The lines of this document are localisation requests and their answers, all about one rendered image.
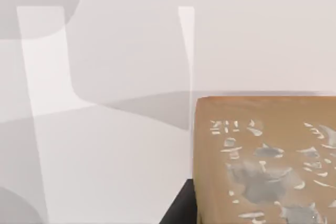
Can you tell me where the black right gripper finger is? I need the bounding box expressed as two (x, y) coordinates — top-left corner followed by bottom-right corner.
(159, 178), (198, 224)

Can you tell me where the brown book with grey print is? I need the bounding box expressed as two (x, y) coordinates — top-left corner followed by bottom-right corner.
(192, 95), (336, 224)

